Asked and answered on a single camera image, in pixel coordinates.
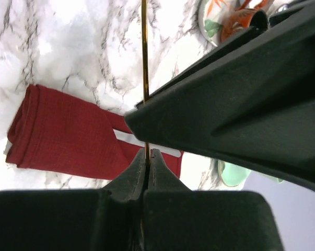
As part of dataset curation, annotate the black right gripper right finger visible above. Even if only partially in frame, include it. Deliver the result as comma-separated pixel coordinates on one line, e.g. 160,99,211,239
143,150,284,250

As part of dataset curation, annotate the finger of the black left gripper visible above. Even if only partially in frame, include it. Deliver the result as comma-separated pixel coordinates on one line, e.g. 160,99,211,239
125,1,315,191

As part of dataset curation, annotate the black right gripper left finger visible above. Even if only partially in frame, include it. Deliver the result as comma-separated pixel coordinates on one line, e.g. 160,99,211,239
0,150,146,250

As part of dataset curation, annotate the dark red cloth napkin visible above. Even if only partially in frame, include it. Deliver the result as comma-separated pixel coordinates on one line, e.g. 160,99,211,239
5,84,184,181

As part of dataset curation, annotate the gold spoon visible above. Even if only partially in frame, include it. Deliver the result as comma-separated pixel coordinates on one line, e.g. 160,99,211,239
141,0,150,168

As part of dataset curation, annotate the green round saucer plate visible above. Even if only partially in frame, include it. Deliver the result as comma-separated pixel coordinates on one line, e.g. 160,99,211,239
214,159,284,190

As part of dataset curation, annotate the orange black coffee mug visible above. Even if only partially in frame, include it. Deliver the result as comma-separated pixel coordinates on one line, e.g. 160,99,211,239
220,8,269,42

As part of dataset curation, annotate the floral rectangular serving tray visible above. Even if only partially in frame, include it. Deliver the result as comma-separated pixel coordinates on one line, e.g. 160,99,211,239
198,0,273,47

